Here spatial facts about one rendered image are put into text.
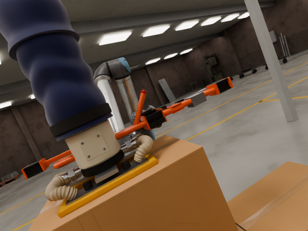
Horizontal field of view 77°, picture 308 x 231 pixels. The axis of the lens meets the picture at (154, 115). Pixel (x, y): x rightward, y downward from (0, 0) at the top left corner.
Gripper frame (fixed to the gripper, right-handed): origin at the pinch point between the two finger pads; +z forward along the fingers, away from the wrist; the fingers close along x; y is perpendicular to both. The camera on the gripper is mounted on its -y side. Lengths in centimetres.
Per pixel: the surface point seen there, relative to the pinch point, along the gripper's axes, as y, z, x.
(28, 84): 217, -849, 257
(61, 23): 20.6, 7.8, 42.6
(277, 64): -262, -160, -23
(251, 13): -256, -167, 66
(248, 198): -34, -13, -66
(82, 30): -41, -490, 250
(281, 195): -46, -2, -66
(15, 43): 35, 10, 40
